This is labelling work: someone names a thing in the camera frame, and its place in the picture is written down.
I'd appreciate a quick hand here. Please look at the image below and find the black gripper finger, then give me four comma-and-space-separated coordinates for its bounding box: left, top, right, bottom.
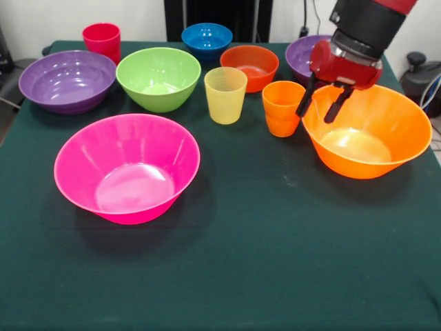
295, 74, 320, 119
323, 83, 355, 124

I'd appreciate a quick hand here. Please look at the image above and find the red cup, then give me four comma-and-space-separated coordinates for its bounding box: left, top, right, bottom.
82, 22, 122, 66

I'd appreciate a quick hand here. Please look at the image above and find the pink bowl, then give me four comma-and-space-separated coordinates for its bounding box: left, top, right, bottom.
53, 113, 201, 225

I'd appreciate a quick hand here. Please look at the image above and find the red-orange bowl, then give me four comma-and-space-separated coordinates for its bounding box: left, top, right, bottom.
220, 45, 280, 94

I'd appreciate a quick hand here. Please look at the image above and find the large orange bowl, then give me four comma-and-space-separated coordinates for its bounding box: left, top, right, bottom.
301, 84, 433, 180

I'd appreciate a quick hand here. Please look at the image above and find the orange cup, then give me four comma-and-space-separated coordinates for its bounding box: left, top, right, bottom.
261, 81, 307, 138

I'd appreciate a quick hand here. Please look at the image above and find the black wall cable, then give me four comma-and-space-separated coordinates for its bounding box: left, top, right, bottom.
298, 0, 321, 38

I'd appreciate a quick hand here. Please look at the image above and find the yellow cup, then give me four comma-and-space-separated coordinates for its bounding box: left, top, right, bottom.
203, 66, 249, 126

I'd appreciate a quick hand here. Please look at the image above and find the green bowl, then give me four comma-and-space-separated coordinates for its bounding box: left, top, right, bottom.
115, 47, 202, 114

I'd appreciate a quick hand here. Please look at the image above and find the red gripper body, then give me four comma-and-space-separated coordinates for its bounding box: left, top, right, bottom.
309, 39, 384, 91

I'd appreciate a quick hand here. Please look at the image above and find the dark green table cloth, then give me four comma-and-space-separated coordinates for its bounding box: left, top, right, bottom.
0, 40, 441, 331

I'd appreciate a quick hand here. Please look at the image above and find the blue bowl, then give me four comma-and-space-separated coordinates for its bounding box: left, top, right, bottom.
181, 22, 234, 63

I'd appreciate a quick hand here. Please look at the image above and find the purple bowl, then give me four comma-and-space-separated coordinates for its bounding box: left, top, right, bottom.
285, 34, 334, 87
18, 50, 117, 115

